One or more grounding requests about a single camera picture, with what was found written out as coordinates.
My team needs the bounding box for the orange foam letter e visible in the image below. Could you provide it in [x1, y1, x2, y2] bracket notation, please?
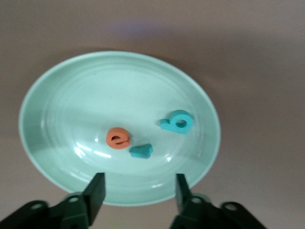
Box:
[106, 127, 131, 150]

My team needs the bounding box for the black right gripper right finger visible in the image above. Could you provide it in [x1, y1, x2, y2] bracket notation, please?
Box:
[170, 173, 265, 229]

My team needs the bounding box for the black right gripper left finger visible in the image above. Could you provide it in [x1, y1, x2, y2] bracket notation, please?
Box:
[0, 172, 106, 229]

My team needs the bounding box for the teal foam letter b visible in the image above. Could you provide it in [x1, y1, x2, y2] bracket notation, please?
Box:
[159, 110, 193, 135]

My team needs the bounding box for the pale green plate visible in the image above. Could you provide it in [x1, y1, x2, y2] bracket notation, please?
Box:
[18, 50, 221, 206]

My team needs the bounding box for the teal foam letter l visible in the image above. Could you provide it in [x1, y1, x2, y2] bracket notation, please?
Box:
[129, 144, 153, 159]

